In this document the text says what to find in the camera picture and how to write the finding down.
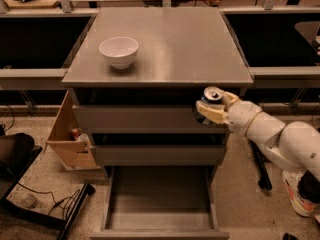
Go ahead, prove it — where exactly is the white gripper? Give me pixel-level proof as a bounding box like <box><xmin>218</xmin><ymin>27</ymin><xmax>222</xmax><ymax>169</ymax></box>
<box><xmin>196</xmin><ymin>91</ymin><xmax>262</xmax><ymax>136</ymax></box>

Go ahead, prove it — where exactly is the grey open bottom drawer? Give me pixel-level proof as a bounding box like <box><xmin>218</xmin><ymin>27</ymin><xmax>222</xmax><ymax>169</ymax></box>
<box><xmin>90</xmin><ymin>166</ymin><xmax>230</xmax><ymax>240</ymax></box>

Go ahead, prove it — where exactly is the red snack packet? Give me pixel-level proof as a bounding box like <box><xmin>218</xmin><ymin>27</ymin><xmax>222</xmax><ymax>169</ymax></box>
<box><xmin>71</xmin><ymin>128</ymin><xmax>82</xmax><ymax>140</ymax></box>

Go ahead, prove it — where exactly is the black trouser leg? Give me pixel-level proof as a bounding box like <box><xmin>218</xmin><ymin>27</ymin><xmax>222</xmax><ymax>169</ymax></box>
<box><xmin>298</xmin><ymin>171</ymin><xmax>320</xmax><ymax>203</ymax></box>

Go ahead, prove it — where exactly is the blue pepsi can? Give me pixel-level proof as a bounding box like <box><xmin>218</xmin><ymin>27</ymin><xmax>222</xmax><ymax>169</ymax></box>
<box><xmin>195</xmin><ymin>86</ymin><xmax>223</xmax><ymax>125</ymax></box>

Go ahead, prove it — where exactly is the grey middle drawer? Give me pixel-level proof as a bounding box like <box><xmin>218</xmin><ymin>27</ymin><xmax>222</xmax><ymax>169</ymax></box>
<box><xmin>91</xmin><ymin>145</ymin><xmax>226</xmax><ymax>166</ymax></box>

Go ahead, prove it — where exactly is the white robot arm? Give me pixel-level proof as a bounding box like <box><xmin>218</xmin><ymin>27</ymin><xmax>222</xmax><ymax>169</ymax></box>
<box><xmin>196</xmin><ymin>88</ymin><xmax>320</xmax><ymax>180</ymax></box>

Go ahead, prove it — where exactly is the grey drawer cabinet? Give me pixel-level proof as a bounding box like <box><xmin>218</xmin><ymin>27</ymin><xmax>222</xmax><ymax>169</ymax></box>
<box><xmin>63</xmin><ymin>7</ymin><xmax>253</xmax><ymax>175</ymax></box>

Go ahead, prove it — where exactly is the black table leg foot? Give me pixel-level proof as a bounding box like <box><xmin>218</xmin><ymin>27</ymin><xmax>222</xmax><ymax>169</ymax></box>
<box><xmin>250</xmin><ymin>142</ymin><xmax>272</xmax><ymax>191</ymax></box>

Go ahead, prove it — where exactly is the white ceramic bowl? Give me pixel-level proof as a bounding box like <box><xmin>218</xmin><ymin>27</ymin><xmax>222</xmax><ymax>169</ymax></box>
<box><xmin>99</xmin><ymin>36</ymin><xmax>139</xmax><ymax>69</ymax></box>

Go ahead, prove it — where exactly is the grey top drawer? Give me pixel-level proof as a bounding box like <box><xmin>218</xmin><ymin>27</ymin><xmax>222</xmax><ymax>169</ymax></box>
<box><xmin>73</xmin><ymin>105</ymin><xmax>229</xmax><ymax>134</ymax></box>

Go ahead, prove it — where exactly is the grey metal railing frame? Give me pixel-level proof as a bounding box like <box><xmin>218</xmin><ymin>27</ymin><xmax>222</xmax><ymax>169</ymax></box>
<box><xmin>1</xmin><ymin>0</ymin><xmax>319</xmax><ymax>90</ymax></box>

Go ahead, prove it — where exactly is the white orange sneaker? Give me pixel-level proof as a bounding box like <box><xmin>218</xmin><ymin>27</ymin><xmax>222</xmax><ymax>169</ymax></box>
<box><xmin>282</xmin><ymin>171</ymin><xmax>317</xmax><ymax>217</ymax></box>

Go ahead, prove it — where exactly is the black cable on floor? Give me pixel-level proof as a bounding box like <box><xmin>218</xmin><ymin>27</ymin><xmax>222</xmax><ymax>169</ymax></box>
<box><xmin>16</xmin><ymin>182</ymin><xmax>82</xmax><ymax>220</ymax></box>

